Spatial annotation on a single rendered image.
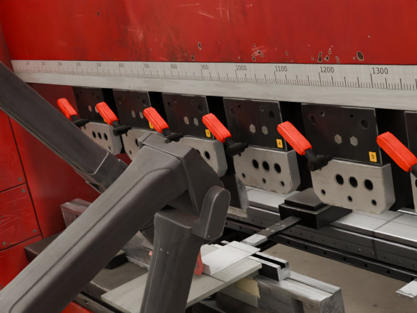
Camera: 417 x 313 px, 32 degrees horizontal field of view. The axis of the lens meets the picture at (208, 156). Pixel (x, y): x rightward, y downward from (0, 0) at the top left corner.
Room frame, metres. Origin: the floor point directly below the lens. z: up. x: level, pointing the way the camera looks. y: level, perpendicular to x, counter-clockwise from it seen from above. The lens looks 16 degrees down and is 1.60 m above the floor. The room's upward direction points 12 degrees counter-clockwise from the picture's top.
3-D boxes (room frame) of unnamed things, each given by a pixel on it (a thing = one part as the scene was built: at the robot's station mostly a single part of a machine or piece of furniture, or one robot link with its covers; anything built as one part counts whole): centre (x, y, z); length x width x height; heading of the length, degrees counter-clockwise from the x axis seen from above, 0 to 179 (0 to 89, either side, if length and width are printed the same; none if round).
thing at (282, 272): (1.36, -0.04, 0.99); 0.20 x 0.03 x 0.03; 34
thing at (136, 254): (1.84, 0.29, 0.92); 0.50 x 0.06 x 0.10; 34
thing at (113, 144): (1.74, 0.22, 1.26); 0.15 x 0.09 x 0.17; 34
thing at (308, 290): (1.34, -0.05, 0.92); 0.39 x 0.06 x 0.10; 34
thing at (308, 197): (1.48, -0.15, 1.01); 0.26 x 0.12 x 0.05; 124
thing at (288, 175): (1.24, -0.12, 1.26); 0.15 x 0.09 x 0.17; 34
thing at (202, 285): (1.30, 0.10, 1.00); 0.26 x 0.18 x 0.01; 124
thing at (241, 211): (1.39, -0.02, 1.13); 0.10 x 0.02 x 0.10; 34
